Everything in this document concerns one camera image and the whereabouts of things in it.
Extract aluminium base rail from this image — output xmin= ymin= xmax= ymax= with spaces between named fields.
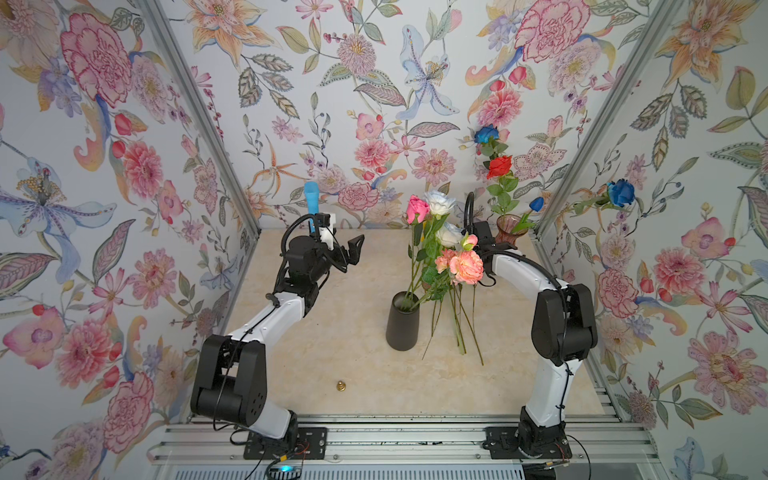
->
xmin=148 ymin=415 xmax=669 ymax=479

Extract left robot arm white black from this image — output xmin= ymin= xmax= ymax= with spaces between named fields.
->
xmin=190 ymin=213 xmax=365 ymax=451

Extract white rose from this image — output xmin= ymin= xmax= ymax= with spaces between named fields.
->
xmin=425 ymin=190 xmax=456 ymax=217

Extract dark grey vase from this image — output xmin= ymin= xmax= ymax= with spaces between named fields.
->
xmin=386 ymin=291 xmax=420 ymax=351

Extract pink peony flower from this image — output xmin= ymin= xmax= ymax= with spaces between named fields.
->
xmin=448 ymin=250 xmax=484 ymax=285

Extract red rose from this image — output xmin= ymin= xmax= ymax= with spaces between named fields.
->
xmin=487 ymin=156 xmax=512 ymax=179

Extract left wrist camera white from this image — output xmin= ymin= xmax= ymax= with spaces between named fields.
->
xmin=319 ymin=213 xmax=337 ymax=251

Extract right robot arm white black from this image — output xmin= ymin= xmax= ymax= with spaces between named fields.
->
xmin=463 ymin=193 xmax=598 ymax=462

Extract small blue rose top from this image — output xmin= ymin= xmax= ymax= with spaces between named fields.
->
xmin=474 ymin=125 xmax=499 ymax=145

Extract pink ribbed glass vase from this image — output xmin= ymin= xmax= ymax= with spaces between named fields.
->
xmin=495 ymin=214 xmax=529 ymax=248

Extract blue tulip bud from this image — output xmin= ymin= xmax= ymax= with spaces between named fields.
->
xmin=529 ymin=197 xmax=546 ymax=212

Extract blue rose large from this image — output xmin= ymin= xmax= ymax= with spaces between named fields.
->
xmin=573 ymin=179 xmax=636 ymax=215

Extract small white rose bud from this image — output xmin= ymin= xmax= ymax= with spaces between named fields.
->
xmin=435 ymin=222 xmax=464 ymax=249

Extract blue tube on black stand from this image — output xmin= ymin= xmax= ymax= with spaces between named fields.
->
xmin=304 ymin=181 xmax=320 ymax=234

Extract magenta rose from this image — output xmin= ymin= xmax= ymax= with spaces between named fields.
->
xmin=406 ymin=195 xmax=430 ymax=225

